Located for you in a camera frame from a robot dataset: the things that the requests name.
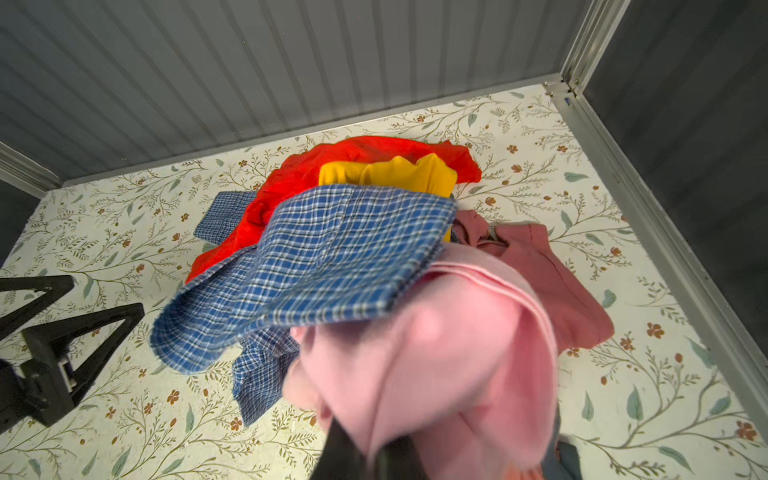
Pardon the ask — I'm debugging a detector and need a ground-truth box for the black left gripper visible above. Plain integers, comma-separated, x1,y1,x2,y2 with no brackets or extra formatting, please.
1,275,145,433

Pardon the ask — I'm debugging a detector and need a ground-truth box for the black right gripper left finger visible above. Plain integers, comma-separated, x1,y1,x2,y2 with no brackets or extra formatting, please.
309,420,373,480

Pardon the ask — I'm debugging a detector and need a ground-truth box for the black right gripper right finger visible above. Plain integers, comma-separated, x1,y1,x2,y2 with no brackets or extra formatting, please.
374,436,428,480

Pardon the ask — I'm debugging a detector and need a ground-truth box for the light pink cloth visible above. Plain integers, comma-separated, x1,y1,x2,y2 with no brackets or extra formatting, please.
283,244,558,479

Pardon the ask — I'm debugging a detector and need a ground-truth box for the red cloth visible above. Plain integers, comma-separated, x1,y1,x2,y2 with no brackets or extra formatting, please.
187,136,482,281

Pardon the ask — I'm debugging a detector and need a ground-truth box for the yellow cloth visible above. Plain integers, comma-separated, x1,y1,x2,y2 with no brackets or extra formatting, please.
316,152,459,242

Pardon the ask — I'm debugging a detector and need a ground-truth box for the blue plaid shirt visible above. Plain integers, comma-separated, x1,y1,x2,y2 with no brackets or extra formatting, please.
150,184,457,424

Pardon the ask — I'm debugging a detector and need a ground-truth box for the dusty rose shirt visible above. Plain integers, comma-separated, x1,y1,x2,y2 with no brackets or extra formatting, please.
452,210,615,353

